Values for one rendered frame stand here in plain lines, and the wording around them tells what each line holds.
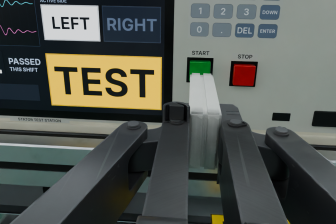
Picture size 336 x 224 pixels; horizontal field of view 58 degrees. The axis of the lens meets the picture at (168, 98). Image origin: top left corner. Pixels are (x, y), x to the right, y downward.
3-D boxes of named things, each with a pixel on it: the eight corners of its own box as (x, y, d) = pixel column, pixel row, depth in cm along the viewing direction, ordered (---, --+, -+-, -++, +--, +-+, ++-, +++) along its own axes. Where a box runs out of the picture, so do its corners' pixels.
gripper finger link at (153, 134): (187, 176, 13) (118, 172, 13) (188, 126, 18) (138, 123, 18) (188, 145, 12) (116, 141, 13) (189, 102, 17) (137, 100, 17)
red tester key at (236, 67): (253, 86, 26) (256, 66, 26) (232, 85, 26) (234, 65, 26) (251, 82, 27) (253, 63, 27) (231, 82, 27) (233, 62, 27)
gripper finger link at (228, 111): (223, 146, 12) (298, 150, 12) (215, 102, 17) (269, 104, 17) (220, 177, 13) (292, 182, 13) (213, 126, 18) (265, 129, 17)
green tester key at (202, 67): (209, 82, 26) (211, 62, 26) (188, 81, 26) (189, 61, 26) (209, 79, 27) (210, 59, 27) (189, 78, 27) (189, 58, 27)
